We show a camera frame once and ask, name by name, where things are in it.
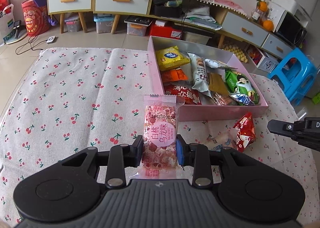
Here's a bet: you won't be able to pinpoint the pink nougat packet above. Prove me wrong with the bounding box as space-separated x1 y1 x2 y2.
130 95 184 179

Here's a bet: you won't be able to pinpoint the green cartoon snack packet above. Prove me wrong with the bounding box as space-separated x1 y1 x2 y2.
225 70 259 105

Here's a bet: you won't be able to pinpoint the white cream cake packet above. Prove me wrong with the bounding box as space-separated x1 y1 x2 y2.
205 132 236 151

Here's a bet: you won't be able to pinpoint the blue plastic stool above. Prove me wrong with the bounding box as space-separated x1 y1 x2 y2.
267 48 317 106

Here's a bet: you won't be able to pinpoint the red white snack packet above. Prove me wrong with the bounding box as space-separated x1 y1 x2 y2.
164 84 201 105

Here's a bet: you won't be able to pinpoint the silver biscuit packet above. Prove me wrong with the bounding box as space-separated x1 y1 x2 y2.
188 53 212 98

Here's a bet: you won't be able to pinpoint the small silver blue packet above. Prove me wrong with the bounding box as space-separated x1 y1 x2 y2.
229 93 255 106

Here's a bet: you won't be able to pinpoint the golden snack packet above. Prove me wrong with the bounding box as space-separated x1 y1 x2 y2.
208 72 229 96

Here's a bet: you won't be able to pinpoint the orange snack packet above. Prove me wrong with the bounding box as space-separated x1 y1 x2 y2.
161 68 188 83

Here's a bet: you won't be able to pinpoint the white patterned storage box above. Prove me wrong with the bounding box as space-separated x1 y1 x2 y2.
246 45 279 73

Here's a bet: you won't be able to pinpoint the yellow snack packet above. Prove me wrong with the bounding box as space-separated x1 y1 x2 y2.
156 46 190 72

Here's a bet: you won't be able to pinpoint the black microwave oven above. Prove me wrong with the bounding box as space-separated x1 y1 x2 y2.
275 10 307 47

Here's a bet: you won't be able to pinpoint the yellow egg tray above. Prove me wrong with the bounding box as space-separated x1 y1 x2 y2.
222 43 248 63

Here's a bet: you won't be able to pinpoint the red box under cabinet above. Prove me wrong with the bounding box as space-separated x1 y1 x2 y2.
150 21 182 40

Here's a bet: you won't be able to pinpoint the oranges on cabinet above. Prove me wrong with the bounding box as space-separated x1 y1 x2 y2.
256 0 274 32

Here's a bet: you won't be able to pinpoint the red lantern bag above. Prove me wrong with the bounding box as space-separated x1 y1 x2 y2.
22 0 50 37

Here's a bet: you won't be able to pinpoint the wooden TV cabinet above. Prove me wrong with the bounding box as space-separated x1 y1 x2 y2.
47 0 292 59

